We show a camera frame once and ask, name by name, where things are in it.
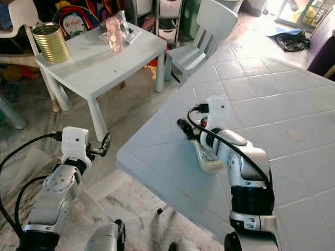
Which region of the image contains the black framed shelf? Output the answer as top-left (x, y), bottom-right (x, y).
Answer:
top-left (275, 0), bottom-right (335, 33)

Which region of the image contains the small white plastic table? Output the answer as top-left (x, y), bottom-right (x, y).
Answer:
top-left (34, 22), bottom-right (167, 143)

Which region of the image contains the gold ribbed tin can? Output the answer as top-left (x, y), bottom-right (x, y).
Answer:
top-left (31, 22), bottom-right (71, 64)

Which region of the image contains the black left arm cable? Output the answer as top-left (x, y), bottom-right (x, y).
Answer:
top-left (13, 175), bottom-right (53, 238)
top-left (0, 132), bottom-right (63, 220)

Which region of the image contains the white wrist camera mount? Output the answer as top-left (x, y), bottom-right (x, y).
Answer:
top-left (61, 127), bottom-right (90, 162)
top-left (204, 96), bottom-right (231, 131)

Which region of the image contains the rainbow print backpack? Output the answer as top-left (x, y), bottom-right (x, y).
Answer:
top-left (57, 4), bottom-right (101, 40)

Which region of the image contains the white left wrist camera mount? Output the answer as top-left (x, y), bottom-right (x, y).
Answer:
top-left (61, 127), bottom-right (90, 162)

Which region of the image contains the dark green container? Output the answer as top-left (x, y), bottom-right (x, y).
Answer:
top-left (183, 0), bottom-right (202, 40)

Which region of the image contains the silver robot left leg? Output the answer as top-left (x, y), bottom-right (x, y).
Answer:
top-left (84, 220), bottom-right (126, 251)

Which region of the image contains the pale blue plastic stool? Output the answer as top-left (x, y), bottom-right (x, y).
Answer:
top-left (0, 94), bottom-right (28, 130)

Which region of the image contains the white plastic armchair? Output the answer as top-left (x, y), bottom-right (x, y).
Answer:
top-left (0, 0), bottom-right (40, 55)

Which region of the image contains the blue cloth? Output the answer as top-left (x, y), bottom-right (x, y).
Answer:
top-left (0, 4), bottom-right (14, 31)

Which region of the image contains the black bag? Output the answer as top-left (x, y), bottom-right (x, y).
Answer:
top-left (267, 29), bottom-right (310, 53)

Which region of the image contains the clear plastic bag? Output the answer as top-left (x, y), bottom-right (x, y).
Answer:
top-left (98, 10), bottom-right (142, 45)

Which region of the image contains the dark purple couch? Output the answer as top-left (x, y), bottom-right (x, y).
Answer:
top-left (306, 24), bottom-right (335, 79)

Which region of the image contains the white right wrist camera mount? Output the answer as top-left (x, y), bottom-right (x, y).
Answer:
top-left (204, 96), bottom-right (231, 131)

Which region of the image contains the pale blue child chair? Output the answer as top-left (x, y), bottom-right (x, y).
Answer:
top-left (165, 0), bottom-right (239, 84)

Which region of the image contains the white drawer unit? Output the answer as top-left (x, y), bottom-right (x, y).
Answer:
top-left (154, 0), bottom-right (184, 43)
top-left (126, 0), bottom-right (155, 24)

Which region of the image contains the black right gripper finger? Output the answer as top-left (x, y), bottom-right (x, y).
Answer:
top-left (176, 119), bottom-right (195, 139)

